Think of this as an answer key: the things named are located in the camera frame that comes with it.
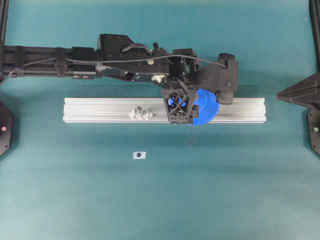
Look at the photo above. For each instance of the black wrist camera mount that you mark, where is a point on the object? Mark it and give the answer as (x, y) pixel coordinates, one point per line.
(180, 105)

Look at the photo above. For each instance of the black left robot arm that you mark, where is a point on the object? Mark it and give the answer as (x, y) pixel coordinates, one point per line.
(118, 57)

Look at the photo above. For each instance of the clear shaft bracket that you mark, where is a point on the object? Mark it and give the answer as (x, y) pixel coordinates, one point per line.
(140, 113)

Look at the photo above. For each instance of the small white marker sticker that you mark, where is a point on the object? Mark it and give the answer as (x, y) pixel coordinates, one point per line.
(139, 155)

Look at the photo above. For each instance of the black frame upright post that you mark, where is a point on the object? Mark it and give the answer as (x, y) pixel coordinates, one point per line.
(314, 11)

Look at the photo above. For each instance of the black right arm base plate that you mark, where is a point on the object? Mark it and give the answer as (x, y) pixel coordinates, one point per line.
(313, 121)

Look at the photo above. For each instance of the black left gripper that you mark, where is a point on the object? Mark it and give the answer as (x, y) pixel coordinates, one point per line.
(216, 78)

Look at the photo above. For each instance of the large blue gear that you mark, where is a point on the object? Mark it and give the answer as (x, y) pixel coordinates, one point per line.
(208, 107)

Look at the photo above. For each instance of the silver aluminium extrusion rail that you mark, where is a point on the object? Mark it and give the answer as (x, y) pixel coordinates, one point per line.
(116, 109)

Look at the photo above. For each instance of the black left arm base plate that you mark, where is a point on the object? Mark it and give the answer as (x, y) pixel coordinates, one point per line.
(6, 128)

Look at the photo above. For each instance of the black left frame post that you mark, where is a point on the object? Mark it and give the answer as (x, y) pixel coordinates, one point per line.
(4, 8)

